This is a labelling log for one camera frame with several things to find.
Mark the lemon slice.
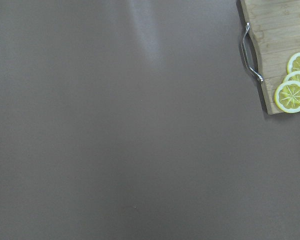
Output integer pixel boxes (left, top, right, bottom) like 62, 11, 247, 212
282, 70, 300, 83
286, 52, 300, 74

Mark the lemon slice middle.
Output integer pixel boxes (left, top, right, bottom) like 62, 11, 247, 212
282, 70, 300, 83

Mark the bamboo cutting board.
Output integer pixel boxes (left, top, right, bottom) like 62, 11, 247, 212
238, 0, 300, 115

